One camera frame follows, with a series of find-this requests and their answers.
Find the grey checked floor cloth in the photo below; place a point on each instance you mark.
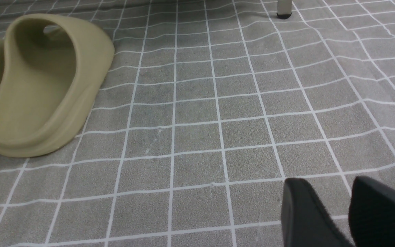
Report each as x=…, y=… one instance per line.
x=209, y=105

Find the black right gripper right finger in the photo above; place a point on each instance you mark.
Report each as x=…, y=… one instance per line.
x=372, y=213

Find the metal shoe rack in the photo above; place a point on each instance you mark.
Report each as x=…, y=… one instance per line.
x=284, y=9

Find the olive green slipper right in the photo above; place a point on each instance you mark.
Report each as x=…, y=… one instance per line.
x=54, y=67

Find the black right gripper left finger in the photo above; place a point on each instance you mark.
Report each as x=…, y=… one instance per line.
x=305, y=221

